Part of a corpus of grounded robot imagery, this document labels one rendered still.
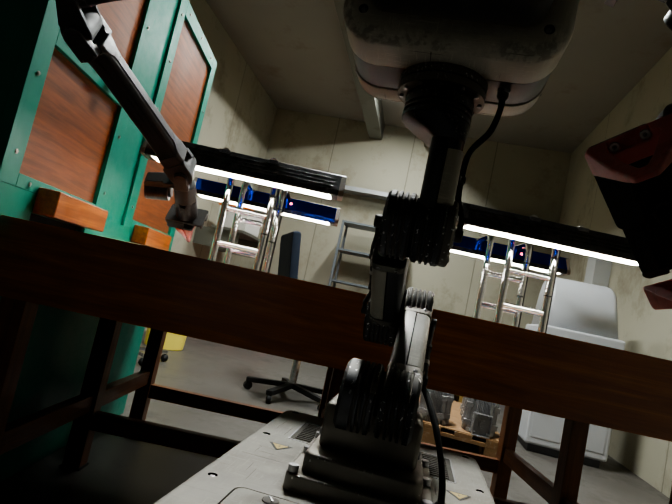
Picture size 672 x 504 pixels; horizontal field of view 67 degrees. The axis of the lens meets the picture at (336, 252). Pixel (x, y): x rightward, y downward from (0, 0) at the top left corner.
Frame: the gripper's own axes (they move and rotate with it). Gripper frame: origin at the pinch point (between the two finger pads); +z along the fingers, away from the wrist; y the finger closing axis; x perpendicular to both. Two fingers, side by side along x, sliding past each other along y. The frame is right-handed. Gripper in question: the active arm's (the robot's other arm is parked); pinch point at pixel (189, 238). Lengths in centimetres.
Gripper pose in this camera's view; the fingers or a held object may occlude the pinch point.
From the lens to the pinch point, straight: 152.3
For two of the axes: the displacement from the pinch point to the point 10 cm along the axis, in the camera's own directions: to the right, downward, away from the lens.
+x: -1.3, 6.9, -7.2
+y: -9.8, -2.0, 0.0
